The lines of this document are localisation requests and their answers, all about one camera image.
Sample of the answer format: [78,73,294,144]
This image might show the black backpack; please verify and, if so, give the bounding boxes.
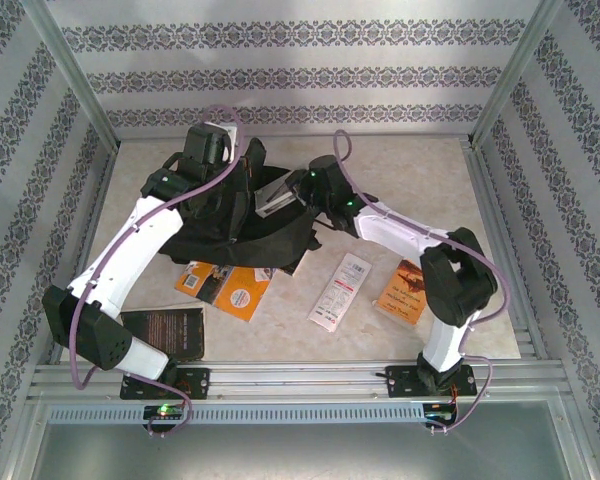
[159,138,326,279]

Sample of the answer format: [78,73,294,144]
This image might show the right controller board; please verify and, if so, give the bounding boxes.
[423,402,456,421]

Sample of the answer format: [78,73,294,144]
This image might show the black paperback book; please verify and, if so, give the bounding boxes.
[119,305,207,362]

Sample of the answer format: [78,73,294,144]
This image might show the aluminium side rail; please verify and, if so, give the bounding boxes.
[459,139,549,361]
[53,144,117,366]

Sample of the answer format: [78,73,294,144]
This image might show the grey white notebook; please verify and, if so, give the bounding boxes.
[253,172,304,220]

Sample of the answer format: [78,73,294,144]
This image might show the controller board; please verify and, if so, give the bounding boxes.
[423,402,456,421]
[143,404,186,420]

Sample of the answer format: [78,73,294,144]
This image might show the orange book with barcode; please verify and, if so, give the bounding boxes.
[174,259,277,324]

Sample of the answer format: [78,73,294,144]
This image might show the grey slotted cable duct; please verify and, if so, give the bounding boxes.
[47,402,426,426]

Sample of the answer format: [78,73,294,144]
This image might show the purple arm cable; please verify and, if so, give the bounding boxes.
[72,103,242,440]
[332,129,511,435]

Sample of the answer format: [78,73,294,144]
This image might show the left controller board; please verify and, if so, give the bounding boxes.
[143,404,186,420]

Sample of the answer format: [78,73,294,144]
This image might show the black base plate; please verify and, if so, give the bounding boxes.
[119,367,211,401]
[384,363,476,400]

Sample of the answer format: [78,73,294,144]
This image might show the aluminium frame post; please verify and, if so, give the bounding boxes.
[467,0,566,151]
[22,0,121,151]

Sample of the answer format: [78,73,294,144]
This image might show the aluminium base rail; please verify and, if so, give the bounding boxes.
[29,362,566,401]

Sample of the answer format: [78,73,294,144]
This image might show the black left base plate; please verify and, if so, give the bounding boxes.
[119,367,211,401]

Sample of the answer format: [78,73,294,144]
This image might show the white packet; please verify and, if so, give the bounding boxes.
[307,252,372,332]

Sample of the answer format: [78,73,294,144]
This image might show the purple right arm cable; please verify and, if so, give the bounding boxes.
[332,129,511,435]

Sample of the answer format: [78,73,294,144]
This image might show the orange paperback book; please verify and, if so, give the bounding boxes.
[372,257,427,327]

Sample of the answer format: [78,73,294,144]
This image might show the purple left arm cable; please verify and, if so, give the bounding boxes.
[72,103,242,440]

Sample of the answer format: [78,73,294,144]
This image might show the aluminium back rail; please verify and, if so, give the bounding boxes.
[114,130,476,146]

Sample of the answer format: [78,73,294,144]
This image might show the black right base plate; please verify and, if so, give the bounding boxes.
[384,363,476,400]

